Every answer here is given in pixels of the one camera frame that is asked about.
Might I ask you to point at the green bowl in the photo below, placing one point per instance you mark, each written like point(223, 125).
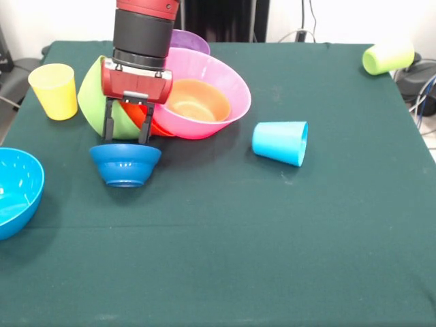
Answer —
point(92, 102)

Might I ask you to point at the small orange bowl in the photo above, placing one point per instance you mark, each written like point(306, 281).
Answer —
point(201, 98)

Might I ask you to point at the light blue cup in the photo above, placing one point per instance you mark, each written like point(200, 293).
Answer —
point(279, 143)

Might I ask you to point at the large pink bowl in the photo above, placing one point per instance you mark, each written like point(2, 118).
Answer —
point(211, 68)

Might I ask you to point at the grey chair base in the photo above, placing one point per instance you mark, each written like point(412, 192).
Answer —
point(17, 78)
point(419, 78)

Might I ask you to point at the large light blue bowl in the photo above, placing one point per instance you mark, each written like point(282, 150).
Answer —
point(17, 190)

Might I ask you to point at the light green cup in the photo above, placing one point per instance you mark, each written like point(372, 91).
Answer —
point(391, 54)

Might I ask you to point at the black power plug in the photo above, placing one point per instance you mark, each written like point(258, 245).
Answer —
point(301, 35)

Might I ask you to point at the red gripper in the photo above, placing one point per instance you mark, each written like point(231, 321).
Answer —
point(136, 85)

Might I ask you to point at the dark green table cloth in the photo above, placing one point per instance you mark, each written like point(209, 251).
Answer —
point(204, 272)

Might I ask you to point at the yellow cup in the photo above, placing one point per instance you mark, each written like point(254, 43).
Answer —
point(56, 98)

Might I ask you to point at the large orange bowl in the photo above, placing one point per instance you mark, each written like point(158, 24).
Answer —
point(134, 114)

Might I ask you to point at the purple bowl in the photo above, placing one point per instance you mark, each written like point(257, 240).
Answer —
point(190, 41)

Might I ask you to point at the small dark blue bowl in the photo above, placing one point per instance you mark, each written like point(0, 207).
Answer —
point(126, 165)

